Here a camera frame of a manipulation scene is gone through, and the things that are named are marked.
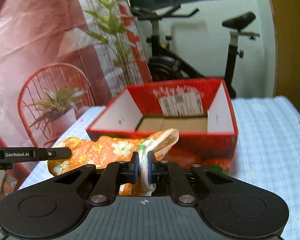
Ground orange floral oven mitt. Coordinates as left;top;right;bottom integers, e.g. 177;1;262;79
47;128;179;196

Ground yellow wooden door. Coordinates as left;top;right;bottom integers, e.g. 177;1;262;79
270;0;300;112

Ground red strawberry cardboard box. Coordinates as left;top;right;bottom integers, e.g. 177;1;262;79
86;78;238;172

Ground black exercise bike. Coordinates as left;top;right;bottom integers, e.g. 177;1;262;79
129;3;261;99

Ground blue checkered tablecloth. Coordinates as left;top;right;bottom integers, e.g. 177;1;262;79
17;96;300;240

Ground printed backdrop cloth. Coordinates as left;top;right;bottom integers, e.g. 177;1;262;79
0;0;152;147

